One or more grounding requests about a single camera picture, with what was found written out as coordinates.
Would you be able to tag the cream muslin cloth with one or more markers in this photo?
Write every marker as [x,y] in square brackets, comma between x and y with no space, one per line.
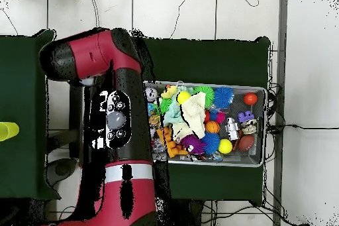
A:
[196,114]

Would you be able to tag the green spiky ball white nub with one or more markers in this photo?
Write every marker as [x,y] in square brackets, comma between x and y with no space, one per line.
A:
[209,93]

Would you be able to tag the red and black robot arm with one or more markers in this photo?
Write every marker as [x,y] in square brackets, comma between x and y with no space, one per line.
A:
[119,196]

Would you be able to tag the shallow mesh bin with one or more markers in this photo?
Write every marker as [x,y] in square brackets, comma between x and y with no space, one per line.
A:
[257,157]

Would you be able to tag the mint green cloth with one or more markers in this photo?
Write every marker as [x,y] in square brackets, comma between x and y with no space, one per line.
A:
[173,112]

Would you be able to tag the green spiky ball with eyes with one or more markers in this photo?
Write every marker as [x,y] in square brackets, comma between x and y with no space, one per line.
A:
[165,104]

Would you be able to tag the blue globe ball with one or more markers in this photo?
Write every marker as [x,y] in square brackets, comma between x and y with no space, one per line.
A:
[151,108]

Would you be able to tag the purple spiky toy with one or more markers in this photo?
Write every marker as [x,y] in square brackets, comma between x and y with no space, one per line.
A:
[193,143]

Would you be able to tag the blue spiky ball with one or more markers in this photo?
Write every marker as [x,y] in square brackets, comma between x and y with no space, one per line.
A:
[210,142]
[223,97]

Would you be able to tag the dark green table cloth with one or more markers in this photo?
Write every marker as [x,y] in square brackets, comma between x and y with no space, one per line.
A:
[212,59]

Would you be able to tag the black upright panel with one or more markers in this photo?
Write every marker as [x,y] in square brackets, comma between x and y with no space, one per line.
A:
[76,120]

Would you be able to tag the dark green side-table cloth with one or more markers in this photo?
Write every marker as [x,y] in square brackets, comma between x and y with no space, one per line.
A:
[21,90]

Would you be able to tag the yellow-green plastic cup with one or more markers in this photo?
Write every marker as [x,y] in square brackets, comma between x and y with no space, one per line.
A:
[8,131]

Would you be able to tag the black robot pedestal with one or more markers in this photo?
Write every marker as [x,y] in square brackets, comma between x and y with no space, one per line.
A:
[188,215]

